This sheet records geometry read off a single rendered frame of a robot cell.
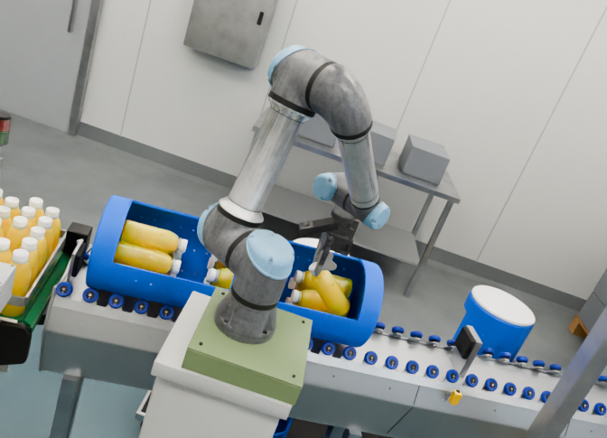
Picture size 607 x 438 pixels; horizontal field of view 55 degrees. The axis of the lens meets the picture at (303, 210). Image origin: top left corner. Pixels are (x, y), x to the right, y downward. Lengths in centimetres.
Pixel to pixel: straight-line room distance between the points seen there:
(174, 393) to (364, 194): 64
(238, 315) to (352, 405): 81
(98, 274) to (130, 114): 377
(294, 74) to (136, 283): 79
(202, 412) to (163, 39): 414
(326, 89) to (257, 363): 61
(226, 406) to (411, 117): 397
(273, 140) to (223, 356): 49
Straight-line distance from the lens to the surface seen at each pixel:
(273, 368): 133
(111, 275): 173
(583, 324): 548
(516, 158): 531
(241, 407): 138
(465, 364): 215
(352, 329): 183
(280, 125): 130
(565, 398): 194
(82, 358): 197
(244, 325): 135
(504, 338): 253
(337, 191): 155
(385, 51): 496
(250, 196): 134
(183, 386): 138
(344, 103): 122
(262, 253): 127
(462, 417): 218
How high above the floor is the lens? 201
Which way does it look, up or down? 22 degrees down
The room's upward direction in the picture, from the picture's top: 20 degrees clockwise
